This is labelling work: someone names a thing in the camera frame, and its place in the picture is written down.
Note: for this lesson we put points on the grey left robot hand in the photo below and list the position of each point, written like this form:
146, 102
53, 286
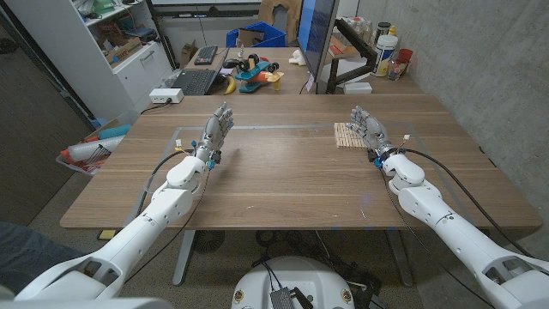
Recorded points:
214, 133

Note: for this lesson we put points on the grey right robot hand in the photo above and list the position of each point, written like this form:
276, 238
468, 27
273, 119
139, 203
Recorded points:
373, 131

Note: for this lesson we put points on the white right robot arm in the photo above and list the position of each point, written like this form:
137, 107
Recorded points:
454, 232

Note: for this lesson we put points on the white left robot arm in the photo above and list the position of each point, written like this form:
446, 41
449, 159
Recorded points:
141, 227

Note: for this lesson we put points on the red cup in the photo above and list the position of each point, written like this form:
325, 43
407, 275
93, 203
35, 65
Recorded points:
406, 55

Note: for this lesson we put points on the wooden slat mat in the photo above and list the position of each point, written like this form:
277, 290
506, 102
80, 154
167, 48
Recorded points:
343, 138

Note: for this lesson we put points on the small white box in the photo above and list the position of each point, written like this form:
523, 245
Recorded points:
357, 88

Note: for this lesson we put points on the yellow banana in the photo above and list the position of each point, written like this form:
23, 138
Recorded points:
231, 87

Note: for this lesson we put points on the black laptop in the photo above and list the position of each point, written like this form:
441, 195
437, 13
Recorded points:
195, 81

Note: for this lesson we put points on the white power strip box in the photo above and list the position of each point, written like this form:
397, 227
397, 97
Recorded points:
166, 95

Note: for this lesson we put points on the clear drinking glass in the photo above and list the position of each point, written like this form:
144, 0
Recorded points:
396, 69

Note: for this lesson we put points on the black computer mouse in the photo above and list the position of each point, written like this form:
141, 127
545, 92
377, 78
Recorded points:
231, 63

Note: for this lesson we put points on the teal orange toy airplane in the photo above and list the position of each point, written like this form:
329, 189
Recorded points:
259, 75

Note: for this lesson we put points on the white wipes canister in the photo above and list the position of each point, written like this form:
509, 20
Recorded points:
384, 56

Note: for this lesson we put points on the black keyboard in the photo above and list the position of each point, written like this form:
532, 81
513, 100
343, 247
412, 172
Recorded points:
206, 55

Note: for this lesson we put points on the small cardboard floor box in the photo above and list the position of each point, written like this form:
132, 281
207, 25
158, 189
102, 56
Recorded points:
188, 52

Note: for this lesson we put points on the teal foam roll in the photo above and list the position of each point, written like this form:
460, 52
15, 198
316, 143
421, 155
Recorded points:
115, 131

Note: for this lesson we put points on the yellow bottle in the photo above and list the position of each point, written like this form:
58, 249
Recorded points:
392, 31

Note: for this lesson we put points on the dark jar with black lid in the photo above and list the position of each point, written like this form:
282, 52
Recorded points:
383, 29

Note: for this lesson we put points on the white plush toy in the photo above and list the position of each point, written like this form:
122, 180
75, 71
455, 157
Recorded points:
297, 58

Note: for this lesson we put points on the black floor fan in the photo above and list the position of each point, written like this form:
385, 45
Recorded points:
208, 241

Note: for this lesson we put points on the blue plastic bin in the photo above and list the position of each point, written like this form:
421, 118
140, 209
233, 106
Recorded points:
268, 36

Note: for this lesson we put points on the black computer monitor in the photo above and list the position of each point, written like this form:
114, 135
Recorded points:
315, 34

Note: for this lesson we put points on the cardboard box on shelf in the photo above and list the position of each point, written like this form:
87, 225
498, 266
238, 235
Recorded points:
124, 50

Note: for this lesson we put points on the white bubble wrap roll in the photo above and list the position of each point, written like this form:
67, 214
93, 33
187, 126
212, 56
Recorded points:
92, 148

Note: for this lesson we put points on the grey table leg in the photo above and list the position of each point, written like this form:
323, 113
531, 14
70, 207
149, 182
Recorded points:
183, 257
399, 257

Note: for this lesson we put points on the yellow floor pad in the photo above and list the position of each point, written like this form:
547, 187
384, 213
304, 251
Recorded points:
107, 234

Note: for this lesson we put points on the white shelf cabinet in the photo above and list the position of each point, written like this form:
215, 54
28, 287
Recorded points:
77, 64

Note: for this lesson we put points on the white robot torso base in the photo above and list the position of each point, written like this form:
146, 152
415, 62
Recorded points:
296, 274

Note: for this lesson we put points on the person's leg in jeans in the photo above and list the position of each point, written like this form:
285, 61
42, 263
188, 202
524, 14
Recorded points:
30, 253

